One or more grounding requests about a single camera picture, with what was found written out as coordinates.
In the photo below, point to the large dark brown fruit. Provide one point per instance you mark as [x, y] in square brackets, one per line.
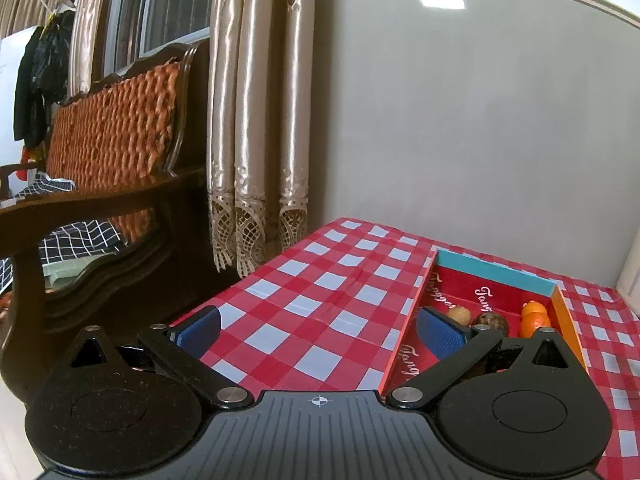
[491, 322]

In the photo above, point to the light green cushion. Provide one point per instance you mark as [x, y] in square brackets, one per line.
[75, 267]

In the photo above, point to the wooden bench with woven back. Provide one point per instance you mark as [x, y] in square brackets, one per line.
[115, 125]

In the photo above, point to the tan round fruit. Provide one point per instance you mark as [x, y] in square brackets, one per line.
[459, 314]

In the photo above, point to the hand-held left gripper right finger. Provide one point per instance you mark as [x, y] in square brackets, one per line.
[440, 335]

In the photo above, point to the black hanging clothes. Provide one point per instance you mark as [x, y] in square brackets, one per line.
[42, 75]

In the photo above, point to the window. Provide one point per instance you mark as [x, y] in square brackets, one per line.
[165, 5]

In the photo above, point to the small orange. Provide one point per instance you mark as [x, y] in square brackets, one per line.
[534, 308]

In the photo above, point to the white board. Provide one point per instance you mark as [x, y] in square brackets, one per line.
[9, 85]

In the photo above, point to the beige satin curtain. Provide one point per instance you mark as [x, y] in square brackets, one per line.
[260, 110]
[92, 25]

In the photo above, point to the colourful cardboard box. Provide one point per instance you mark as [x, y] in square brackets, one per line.
[455, 285]

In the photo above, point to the black white checked cloth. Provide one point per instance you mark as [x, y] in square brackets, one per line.
[80, 240]
[45, 186]

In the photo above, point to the red checked tablecloth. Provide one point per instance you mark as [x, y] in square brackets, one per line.
[325, 280]

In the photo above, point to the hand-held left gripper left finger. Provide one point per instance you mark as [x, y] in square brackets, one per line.
[197, 332]

